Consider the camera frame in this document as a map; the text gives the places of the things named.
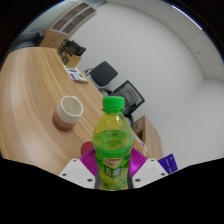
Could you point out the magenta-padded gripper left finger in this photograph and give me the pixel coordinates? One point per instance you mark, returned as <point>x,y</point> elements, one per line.
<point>88,163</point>

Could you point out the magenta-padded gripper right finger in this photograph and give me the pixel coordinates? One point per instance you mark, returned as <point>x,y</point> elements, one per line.
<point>140,165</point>

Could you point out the green drink bottle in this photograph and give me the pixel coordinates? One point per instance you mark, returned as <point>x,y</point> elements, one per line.
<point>112,150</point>

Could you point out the wooden side desk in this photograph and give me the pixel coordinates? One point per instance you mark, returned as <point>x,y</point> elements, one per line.
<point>150,136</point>

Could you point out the white and brown cup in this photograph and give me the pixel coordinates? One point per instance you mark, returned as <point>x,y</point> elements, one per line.
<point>68,113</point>

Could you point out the grey mesh office chair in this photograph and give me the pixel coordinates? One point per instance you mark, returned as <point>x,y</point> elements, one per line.
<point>130,96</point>

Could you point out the green and white leaflet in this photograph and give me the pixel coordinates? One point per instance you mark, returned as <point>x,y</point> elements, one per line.
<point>76,74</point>

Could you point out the black office chair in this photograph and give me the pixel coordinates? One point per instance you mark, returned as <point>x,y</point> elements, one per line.
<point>103,74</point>

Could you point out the small wooden box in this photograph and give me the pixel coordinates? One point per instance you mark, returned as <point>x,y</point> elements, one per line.
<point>74,60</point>

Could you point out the dark sofa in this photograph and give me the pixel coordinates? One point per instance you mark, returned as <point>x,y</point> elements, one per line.
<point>38,38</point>

